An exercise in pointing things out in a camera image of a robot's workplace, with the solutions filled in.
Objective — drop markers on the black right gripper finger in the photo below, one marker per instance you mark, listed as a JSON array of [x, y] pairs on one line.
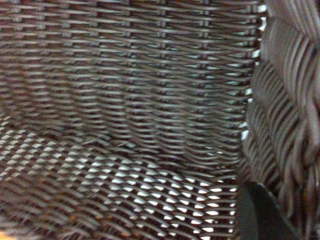
[[260, 217]]

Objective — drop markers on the dark brown woven wicker basket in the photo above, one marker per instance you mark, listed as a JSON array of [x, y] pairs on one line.
[[140, 100]]

